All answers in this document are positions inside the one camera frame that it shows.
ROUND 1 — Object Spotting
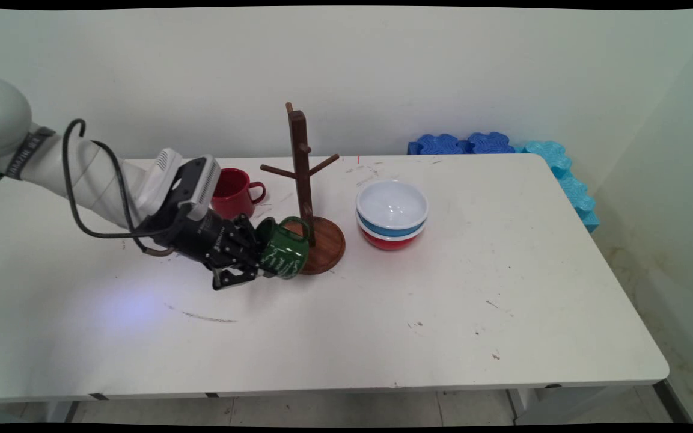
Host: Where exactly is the blue bowl with white inside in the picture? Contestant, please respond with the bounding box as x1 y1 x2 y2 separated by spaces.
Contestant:
356 180 429 237

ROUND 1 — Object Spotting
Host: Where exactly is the light blue foam mat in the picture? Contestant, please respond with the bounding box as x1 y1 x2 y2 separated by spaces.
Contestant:
557 170 600 233
524 140 573 179

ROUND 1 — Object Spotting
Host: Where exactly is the red enamel mug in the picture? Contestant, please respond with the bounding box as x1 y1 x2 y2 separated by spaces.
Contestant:
210 168 267 221

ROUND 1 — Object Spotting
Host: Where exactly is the green enamel mug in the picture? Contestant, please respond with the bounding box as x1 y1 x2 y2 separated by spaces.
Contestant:
255 215 311 280

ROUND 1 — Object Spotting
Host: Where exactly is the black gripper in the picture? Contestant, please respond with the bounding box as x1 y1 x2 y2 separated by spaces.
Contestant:
154 206 275 291

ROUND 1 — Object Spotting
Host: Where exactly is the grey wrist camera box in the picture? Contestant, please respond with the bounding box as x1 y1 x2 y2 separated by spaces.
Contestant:
153 149 222 222

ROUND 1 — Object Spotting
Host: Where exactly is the black strap with white print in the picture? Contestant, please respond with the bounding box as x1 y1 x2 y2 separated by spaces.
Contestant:
5 127 57 180

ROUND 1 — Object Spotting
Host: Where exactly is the brown wooden mug tree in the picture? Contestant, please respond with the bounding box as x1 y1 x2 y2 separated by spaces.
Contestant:
260 102 347 276

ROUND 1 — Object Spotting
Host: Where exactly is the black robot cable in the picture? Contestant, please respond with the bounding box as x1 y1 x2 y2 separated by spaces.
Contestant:
62 118 176 258

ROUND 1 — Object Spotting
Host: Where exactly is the red bowl with white rim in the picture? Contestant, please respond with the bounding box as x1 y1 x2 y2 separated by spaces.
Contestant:
356 215 427 251

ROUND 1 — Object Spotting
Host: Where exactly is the dark blue foam mat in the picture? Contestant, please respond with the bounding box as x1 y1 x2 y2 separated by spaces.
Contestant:
408 133 471 156
466 131 516 155

